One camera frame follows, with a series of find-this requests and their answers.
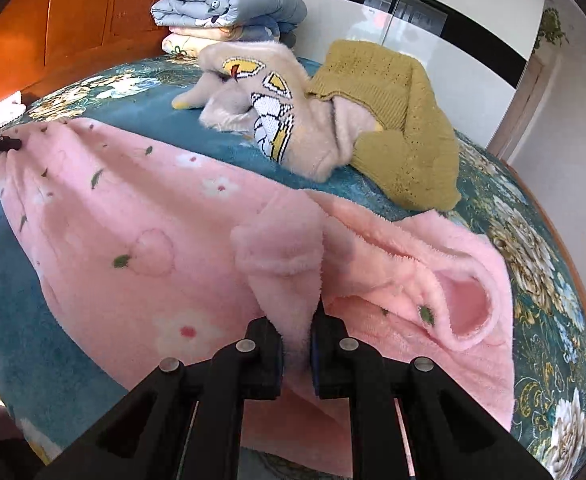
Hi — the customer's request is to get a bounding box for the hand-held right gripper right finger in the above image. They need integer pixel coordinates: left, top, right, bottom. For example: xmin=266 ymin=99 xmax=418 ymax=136
xmin=309 ymin=305 xmax=548 ymax=480

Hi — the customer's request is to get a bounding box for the pale wooden door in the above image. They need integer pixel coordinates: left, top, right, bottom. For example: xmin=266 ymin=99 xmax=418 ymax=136
xmin=488 ymin=52 xmax=560 ymax=161

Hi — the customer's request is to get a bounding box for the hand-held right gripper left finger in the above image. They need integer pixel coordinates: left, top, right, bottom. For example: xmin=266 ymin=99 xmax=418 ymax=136
xmin=38 ymin=316 xmax=284 ymax=480

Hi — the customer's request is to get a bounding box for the olive green knit sweater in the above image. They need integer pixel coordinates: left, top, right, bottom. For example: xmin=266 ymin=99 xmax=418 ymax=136
xmin=304 ymin=39 xmax=462 ymax=212

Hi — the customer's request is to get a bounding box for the white and black wardrobe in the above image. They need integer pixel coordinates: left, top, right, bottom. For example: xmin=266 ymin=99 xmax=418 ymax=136
xmin=254 ymin=0 xmax=548 ymax=148

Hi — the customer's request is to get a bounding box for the wooden bed headboard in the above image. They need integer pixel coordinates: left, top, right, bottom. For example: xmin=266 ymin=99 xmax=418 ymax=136
xmin=0 ymin=0 xmax=254 ymax=118

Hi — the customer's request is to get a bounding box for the green hanging plant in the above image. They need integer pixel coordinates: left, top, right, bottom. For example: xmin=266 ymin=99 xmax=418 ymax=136
xmin=533 ymin=7 xmax=571 ymax=53

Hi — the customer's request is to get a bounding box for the cream floral folded quilt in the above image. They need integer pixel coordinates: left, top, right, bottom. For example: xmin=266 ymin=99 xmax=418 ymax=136
xmin=161 ymin=25 xmax=280 ymax=59

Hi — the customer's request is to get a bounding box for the beige cartoon print sweater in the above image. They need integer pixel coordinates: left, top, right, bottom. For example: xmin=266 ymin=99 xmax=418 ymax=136
xmin=172 ymin=41 xmax=385 ymax=182

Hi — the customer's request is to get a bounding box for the pink floral fleece garment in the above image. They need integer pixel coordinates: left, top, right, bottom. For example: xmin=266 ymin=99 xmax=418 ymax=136
xmin=0 ymin=119 xmax=518 ymax=478

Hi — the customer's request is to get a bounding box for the teal floral bed sheet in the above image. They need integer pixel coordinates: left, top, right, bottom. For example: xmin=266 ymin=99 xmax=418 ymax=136
xmin=0 ymin=55 xmax=586 ymax=480

